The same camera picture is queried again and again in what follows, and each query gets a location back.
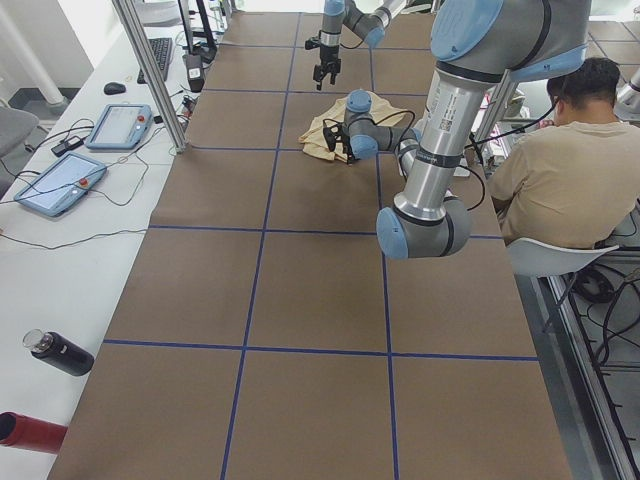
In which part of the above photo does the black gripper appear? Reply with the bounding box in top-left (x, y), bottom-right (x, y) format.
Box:
top-left (322, 119), bottom-right (356, 165)
top-left (304, 37), bottom-right (341, 91)

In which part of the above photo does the cream long-sleeve graphic shirt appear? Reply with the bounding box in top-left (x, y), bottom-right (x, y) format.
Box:
top-left (298, 95), bottom-right (396, 164)

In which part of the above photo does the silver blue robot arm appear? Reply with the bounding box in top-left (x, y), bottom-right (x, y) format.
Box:
top-left (323, 0), bottom-right (591, 259)
top-left (304, 0), bottom-right (408, 90)

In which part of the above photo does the black keyboard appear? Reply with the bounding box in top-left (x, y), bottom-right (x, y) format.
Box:
top-left (148, 37), bottom-right (174, 81)

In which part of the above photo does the far blue teach pendant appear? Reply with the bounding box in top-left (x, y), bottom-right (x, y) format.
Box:
top-left (84, 104), bottom-right (153, 151)

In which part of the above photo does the blue teach pendant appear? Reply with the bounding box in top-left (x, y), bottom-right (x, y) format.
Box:
top-left (14, 152), bottom-right (107, 217)
top-left (84, 104), bottom-right (153, 151)

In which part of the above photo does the black computer mouse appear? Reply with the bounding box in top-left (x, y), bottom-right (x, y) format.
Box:
top-left (103, 82), bottom-right (127, 96)

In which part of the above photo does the person in beige shirt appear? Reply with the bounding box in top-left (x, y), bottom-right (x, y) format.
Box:
top-left (487, 57), bottom-right (639, 249)

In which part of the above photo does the near blue teach pendant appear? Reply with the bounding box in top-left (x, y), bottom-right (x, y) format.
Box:
top-left (14, 152), bottom-right (107, 217)

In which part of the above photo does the black water bottle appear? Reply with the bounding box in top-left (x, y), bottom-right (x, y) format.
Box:
top-left (22, 329), bottom-right (94, 377)

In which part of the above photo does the red cylinder bottle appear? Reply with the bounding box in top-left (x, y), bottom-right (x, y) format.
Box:
top-left (1, 412), bottom-right (67, 454)

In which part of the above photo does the aluminium frame post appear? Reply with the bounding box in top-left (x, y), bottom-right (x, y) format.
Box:
top-left (112, 0), bottom-right (186, 154)

